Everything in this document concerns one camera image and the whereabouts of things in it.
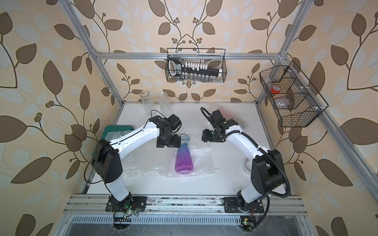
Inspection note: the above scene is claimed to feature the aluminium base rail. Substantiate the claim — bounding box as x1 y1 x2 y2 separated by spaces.
63 194 309 225

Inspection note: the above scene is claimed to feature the right wire basket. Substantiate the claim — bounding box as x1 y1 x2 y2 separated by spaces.
259 61 329 128

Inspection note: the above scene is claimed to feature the red tape roll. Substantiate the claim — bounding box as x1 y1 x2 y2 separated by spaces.
270 86 281 94

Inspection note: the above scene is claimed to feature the pink vase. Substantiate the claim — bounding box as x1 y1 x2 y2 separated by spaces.
219 107 236 121

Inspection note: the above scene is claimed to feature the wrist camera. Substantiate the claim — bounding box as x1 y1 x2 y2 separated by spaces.
209 110 239 130
167 114 182 134

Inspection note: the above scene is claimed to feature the clear ribbed glass vase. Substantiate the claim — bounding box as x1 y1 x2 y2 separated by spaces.
158 92 173 117

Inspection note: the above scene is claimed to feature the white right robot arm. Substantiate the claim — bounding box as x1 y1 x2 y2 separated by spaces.
201 129 291 204

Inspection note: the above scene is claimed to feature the back wire basket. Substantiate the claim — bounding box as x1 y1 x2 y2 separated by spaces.
165 47 227 83

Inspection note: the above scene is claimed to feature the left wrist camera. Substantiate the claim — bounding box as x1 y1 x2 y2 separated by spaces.
167 114 182 134

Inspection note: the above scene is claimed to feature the white tape roll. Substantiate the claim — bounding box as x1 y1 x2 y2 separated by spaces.
242 158 252 175

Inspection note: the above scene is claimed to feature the wire basket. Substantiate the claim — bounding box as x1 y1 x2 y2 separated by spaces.
165 47 227 83
259 61 329 128

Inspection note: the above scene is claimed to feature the clear bubble wrap sheet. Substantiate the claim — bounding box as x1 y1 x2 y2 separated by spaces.
97 138 177 177

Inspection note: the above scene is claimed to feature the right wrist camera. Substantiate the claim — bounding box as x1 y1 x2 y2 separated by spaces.
209 110 239 130

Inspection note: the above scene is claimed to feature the black socket set holder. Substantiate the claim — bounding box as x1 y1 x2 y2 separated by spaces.
165 58 224 77

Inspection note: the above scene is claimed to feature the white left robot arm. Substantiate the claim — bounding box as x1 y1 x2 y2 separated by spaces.
90 115 182 203

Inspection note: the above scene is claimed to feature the black corrugated cable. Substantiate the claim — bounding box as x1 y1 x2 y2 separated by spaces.
200 107 291 229

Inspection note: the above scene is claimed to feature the green tool case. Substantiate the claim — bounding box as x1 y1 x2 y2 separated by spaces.
92 125 135 161

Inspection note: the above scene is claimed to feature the purple vase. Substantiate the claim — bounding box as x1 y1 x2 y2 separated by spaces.
175 134 194 175

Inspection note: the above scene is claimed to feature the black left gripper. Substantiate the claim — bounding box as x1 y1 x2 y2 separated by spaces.
158 132 183 148

